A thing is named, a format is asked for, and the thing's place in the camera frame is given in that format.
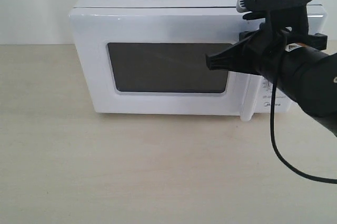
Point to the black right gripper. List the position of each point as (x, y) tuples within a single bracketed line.
[(258, 52)]

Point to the white microwave door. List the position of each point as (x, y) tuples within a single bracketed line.
[(152, 61)]

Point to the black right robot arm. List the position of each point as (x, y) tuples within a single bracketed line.
[(302, 72)]

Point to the white Midea microwave oven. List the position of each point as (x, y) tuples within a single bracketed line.
[(148, 57)]

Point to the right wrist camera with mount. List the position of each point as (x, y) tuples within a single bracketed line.
[(278, 14)]

